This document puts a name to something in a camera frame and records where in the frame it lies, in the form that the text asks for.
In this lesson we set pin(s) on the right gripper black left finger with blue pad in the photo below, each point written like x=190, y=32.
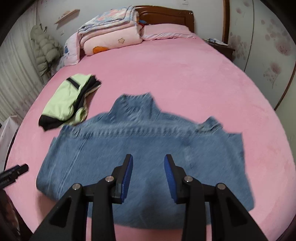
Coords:
x=68, y=218

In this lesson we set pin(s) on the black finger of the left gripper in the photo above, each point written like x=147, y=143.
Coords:
x=10, y=176

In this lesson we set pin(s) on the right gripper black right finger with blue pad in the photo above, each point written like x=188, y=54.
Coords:
x=229, y=219

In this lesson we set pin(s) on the blue denim jacket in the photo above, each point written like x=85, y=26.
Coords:
x=88, y=152

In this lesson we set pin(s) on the light green black folded garment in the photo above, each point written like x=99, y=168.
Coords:
x=68, y=105

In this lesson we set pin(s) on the white patterned curtain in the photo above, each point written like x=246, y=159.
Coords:
x=20, y=80

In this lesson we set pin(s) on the grey-green puffer coat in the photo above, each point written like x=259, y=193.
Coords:
x=46, y=49

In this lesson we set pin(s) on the light pink cartoon pillow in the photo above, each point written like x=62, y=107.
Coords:
x=72, y=50

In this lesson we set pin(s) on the pink bed sheet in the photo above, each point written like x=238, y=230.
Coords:
x=186, y=77

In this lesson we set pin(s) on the folded pink quilt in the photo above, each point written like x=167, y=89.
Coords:
x=112, y=40

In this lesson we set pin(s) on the dark wooden nightstand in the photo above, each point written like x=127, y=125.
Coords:
x=227, y=51

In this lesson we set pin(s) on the floral wardrobe door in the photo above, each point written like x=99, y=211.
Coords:
x=264, y=49

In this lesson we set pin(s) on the papers on nightstand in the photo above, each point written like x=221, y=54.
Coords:
x=215, y=41

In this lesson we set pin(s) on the folded floral blanket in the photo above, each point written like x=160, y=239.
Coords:
x=115, y=19

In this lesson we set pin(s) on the dark wooden headboard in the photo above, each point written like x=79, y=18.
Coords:
x=153, y=15

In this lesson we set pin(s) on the wooden wall shelf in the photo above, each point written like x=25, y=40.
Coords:
x=66, y=15

